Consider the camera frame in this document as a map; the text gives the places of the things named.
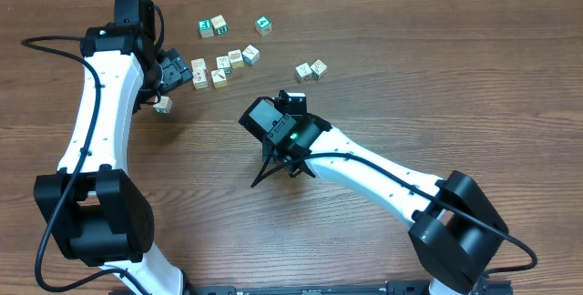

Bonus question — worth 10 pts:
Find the blue edged cream block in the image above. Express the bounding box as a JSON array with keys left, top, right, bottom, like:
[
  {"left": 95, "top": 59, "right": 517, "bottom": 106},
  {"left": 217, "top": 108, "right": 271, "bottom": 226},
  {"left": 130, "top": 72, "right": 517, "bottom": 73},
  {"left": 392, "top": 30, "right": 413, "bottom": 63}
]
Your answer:
[{"left": 241, "top": 45, "right": 261, "bottom": 66}]

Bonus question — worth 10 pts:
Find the cream block red picture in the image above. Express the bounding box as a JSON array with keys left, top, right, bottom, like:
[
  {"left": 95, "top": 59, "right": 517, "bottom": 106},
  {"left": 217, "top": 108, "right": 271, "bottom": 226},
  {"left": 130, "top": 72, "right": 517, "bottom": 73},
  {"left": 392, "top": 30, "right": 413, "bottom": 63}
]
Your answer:
[{"left": 192, "top": 69, "right": 208, "bottom": 89}]

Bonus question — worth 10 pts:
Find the cream block green edge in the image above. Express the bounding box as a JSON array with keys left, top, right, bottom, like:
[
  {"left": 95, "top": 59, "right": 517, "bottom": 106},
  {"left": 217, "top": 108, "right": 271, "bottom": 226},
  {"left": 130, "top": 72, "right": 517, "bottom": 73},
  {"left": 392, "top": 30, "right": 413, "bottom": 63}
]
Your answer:
[{"left": 216, "top": 56, "right": 232, "bottom": 74}]

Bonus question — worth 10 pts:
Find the green number four block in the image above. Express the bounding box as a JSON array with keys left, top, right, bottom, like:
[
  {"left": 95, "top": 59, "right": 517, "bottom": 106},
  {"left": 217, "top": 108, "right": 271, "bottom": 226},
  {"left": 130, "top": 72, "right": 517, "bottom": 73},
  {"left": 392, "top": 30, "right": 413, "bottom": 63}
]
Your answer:
[{"left": 255, "top": 15, "right": 272, "bottom": 36}]

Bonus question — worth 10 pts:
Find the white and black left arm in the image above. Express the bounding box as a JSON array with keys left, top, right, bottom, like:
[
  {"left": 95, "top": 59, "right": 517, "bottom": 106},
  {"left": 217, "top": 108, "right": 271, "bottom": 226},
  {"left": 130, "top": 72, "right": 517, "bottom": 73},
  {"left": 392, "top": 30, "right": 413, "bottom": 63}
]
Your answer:
[{"left": 34, "top": 0, "right": 193, "bottom": 294}]

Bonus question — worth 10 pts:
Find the cream block left of trio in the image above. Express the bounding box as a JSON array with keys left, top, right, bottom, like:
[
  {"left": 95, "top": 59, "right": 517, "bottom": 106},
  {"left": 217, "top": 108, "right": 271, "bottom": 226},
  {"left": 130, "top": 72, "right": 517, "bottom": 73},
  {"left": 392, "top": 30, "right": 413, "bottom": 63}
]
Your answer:
[{"left": 295, "top": 63, "right": 312, "bottom": 83}]

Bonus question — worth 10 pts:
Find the green edged cream block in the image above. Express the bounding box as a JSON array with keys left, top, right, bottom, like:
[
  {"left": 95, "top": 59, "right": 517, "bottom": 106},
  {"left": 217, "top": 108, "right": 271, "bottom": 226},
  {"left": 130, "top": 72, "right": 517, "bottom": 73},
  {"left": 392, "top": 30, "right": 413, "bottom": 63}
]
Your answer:
[{"left": 210, "top": 15, "right": 229, "bottom": 36}]

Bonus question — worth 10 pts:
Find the red spatula letter B block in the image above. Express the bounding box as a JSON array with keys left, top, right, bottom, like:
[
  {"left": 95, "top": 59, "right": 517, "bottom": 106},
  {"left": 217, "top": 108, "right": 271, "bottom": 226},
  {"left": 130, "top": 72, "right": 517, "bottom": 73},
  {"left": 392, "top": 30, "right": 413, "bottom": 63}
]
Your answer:
[{"left": 191, "top": 58, "right": 208, "bottom": 72}]

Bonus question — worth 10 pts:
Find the green edged trio block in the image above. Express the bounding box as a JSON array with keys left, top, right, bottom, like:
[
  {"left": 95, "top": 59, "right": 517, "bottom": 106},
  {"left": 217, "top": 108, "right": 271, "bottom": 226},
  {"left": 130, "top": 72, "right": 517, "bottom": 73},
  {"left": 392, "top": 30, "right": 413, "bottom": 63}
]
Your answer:
[{"left": 310, "top": 59, "right": 327, "bottom": 80}]

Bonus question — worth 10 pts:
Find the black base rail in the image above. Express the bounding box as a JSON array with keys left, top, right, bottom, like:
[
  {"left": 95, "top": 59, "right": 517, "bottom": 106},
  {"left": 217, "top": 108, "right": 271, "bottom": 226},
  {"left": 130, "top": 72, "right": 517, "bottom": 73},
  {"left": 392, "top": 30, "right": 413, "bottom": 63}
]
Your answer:
[{"left": 108, "top": 280, "right": 515, "bottom": 295}]

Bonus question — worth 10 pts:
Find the green picture block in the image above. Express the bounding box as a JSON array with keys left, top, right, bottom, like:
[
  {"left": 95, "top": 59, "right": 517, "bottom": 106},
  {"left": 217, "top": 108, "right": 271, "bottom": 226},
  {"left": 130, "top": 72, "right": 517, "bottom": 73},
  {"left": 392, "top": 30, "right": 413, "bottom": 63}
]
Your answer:
[{"left": 198, "top": 19, "right": 214, "bottom": 38}]

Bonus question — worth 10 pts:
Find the cream block red grid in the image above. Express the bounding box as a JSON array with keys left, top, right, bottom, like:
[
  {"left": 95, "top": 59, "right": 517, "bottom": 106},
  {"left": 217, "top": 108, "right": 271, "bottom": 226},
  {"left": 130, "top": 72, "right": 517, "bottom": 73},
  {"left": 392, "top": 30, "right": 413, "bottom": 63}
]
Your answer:
[{"left": 228, "top": 49, "right": 244, "bottom": 69}]

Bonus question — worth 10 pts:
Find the cream block far left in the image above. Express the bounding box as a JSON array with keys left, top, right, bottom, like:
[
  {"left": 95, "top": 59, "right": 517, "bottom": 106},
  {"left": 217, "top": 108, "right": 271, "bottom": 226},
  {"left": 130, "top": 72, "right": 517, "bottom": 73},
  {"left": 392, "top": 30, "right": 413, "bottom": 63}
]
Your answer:
[{"left": 153, "top": 96, "right": 173, "bottom": 114}]

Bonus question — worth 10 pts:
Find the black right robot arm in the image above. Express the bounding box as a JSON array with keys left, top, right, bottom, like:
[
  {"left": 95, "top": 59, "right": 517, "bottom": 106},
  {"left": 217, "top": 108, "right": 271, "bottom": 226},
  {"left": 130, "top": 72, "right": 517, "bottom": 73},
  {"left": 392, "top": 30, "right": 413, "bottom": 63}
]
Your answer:
[{"left": 239, "top": 91, "right": 508, "bottom": 294}]

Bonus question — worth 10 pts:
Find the yellow edged cream block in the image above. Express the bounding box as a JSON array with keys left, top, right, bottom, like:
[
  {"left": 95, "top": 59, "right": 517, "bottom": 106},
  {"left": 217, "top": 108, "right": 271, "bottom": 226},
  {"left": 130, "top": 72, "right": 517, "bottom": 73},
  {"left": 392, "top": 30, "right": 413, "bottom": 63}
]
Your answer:
[{"left": 211, "top": 69, "right": 228, "bottom": 88}]

